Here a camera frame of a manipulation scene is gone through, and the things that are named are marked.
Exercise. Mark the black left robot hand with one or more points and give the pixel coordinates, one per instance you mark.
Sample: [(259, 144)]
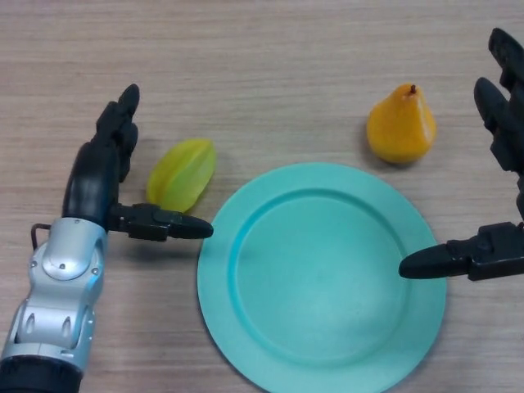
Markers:
[(98, 180)]

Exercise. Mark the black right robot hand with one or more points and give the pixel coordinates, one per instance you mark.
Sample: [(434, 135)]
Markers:
[(503, 123)]

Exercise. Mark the green plate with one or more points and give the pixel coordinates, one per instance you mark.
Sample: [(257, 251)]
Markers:
[(319, 282)]

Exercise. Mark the yellow starfruit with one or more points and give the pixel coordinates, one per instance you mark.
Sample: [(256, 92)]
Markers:
[(182, 176)]

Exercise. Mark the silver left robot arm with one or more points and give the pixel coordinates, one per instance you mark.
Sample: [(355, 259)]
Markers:
[(57, 294)]

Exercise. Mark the orange pear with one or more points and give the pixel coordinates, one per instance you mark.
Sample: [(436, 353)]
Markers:
[(400, 127)]

